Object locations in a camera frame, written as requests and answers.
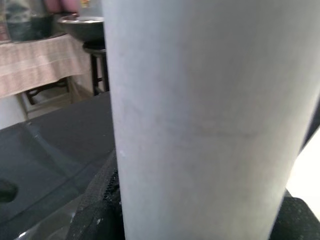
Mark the black round bowl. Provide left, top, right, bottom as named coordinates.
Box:
left=56, top=14, right=106, bottom=42

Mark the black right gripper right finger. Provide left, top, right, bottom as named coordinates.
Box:
left=269, top=189, right=320, bottom=240

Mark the white plastic table leg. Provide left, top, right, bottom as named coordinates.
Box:
left=101, top=0, right=320, bottom=240

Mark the black wooden chair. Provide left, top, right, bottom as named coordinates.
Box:
left=24, top=77, right=73, bottom=106

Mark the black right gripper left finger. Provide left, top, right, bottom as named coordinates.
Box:
left=66, top=149, right=125, bottom=240

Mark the black wooden stool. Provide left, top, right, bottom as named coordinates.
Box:
left=82, top=41, right=111, bottom=97

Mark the pink plastic container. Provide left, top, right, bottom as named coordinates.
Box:
left=46, top=0, right=81, bottom=13

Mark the beige checked cloth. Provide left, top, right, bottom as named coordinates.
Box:
left=0, top=33, right=92, bottom=97

